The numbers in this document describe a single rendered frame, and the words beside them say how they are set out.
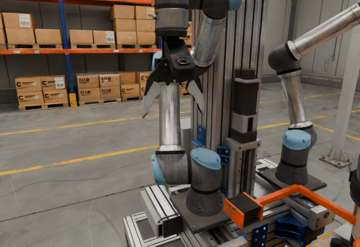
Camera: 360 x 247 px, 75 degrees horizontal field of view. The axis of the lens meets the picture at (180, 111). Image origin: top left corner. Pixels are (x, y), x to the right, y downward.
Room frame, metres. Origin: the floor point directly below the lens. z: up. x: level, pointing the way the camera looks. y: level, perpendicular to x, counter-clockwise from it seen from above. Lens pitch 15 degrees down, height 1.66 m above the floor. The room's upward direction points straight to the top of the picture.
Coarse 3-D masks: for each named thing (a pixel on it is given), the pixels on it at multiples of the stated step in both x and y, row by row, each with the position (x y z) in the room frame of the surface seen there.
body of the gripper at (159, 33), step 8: (160, 32) 0.54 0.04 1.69; (168, 32) 0.53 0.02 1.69; (176, 32) 0.53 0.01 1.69; (184, 32) 0.54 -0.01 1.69; (160, 64) 0.53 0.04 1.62; (168, 64) 0.53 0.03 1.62; (160, 72) 0.53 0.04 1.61; (168, 72) 0.53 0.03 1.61; (160, 80) 0.56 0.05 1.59; (168, 80) 0.53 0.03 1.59; (176, 80) 0.54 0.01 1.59; (184, 80) 0.54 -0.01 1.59
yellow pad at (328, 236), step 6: (348, 222) 0.70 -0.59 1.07; (336, 228) 0.67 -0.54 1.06; (330, 234) 0.64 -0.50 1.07; (324, 240) 0.61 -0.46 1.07; (330, 240) 0.61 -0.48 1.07; (336, 240) 0.59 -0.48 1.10; (306, 246) 0.59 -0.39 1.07; (336, 246) 0.57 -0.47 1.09; (342, 246) 0.59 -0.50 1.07; (348, 246) 0.59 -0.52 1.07
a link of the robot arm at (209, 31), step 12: (204, 0) 0.64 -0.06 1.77; (216, 0) 0.64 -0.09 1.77; (228, 0) 0.64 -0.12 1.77; (240, 0) 0.64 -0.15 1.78; (204, 12) 0.70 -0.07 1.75; (216, 12) 0.67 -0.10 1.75; (204, 24) 0.73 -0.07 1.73; (216, 24) 0.71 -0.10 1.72; (204, 36) 0.77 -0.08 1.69; (216, 36) 0.77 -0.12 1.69; (204, 48) 0.83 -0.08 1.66; (204, 60) 0.89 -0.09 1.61; (204, 72) 0.97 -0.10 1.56
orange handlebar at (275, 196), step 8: (296, 184) 0.74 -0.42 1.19; (280, 192) 0.69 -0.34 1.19; (288, 192) 0.70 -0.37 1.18; (304, 192) 0.71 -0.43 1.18; (312, 192) 0.70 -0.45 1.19; (256, 200) 0.65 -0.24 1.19; (264, 200) 0.65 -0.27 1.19; (272, 200) 0.67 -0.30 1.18; (320, 200) 0.66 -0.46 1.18; (328, 200) 0.65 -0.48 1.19; (328, 208) 0.63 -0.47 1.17; (336, 208) 0.61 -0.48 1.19; (344, 216) 0.59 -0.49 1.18; (352, 216) 0.58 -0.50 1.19
